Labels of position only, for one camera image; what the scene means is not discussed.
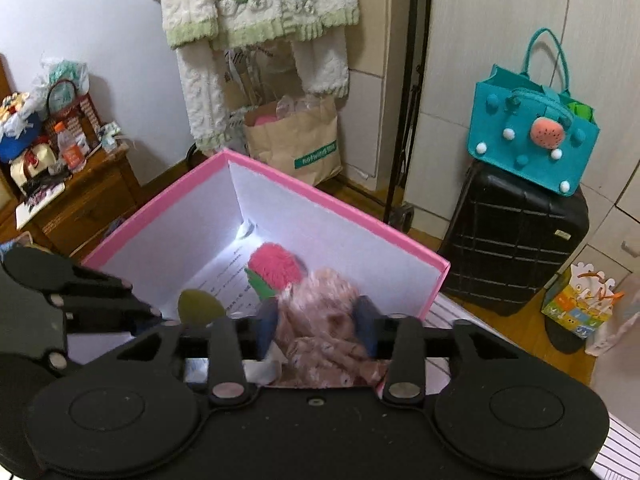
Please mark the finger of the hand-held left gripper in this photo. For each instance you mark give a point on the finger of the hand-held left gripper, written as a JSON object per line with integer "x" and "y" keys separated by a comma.
{"x": 110, "y": 315}
{"x": 75, "y": 275}

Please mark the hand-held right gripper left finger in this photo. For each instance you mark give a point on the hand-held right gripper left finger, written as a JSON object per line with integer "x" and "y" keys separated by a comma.
{"x": 267, "y": 329}

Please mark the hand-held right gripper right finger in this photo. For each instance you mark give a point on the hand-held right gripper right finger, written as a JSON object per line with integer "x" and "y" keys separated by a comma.
{"x": 366, "y": 325}

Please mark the red strawberry plush toy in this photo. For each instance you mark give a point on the red strawberry plush toy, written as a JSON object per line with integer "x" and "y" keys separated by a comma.
{"x": 277, "y": 265}

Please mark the olive green plush piece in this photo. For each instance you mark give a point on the olive green plush piece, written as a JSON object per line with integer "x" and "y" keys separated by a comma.
{"x": 200, "y": 306}

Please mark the pink cardboard box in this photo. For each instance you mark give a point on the pink cardboard box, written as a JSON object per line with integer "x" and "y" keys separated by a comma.
{"x": 350, "y": 245}

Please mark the white printed paper sheet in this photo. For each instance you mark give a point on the white printed paper sheet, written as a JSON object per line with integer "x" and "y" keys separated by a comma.
{"x": 230, "y": 280}

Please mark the wooden nightstand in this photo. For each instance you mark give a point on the wooden nightstand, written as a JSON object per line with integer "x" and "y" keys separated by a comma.
{"x": 90, "y": 200}

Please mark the open magazine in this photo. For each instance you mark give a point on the open magazine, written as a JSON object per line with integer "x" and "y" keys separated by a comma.
{"x": 37, "y": 205}

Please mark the orange drink bottle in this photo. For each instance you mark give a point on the orange drink bottle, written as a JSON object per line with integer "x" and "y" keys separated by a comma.
{"x": 71, "y": 147}

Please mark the blue white cloth bundle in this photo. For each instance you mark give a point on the blue white cloth bundle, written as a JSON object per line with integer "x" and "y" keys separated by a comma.
{"x": 17, "y": 130}

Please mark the black hard suitcase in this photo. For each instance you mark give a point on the black hard suitcase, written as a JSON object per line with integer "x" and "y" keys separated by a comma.
{"x": 505, "y": 240}

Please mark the brown woven basket bag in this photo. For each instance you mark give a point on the brown woven basket bag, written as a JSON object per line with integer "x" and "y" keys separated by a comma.
{"x": 75, "y": 110}

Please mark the brown paper bag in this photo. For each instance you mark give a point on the brown paper bag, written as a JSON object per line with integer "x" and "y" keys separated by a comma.
{"x": 295, "y": 140}

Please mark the black round base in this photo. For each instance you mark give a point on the black round base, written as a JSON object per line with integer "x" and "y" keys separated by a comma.
{"x": 562, "y": 340}

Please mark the teal white plastic bag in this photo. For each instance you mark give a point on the teal white plastic bag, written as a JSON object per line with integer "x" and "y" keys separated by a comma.
{"x": 62, "y": 75}

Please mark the colourful paper gift bag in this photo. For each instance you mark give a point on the colourful paper gift bag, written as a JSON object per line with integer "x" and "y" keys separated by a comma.
{"x": 580, "y": 305}

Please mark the beige printed tote bag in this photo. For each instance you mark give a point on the beige printed tote bag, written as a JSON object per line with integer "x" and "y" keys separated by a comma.
{"x": 250, "y": 80}

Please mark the teal felt tote bag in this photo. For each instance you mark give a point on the teal felt tote bag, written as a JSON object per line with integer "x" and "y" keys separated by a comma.
{"x": 525, "y": 125}

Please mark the striped pink bed sheet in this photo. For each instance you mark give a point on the striped pink bed sheet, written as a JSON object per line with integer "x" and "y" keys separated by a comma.
{"x": 617, "y": 452}

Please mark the white green knitted sweater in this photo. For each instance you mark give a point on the white green knitted sweater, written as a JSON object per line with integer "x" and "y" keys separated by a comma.
{"x": 260, "y": 5}

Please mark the beige wardrobe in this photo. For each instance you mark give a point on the beige wardrobe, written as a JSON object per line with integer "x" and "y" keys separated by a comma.
{"x": 500, "y": 10}

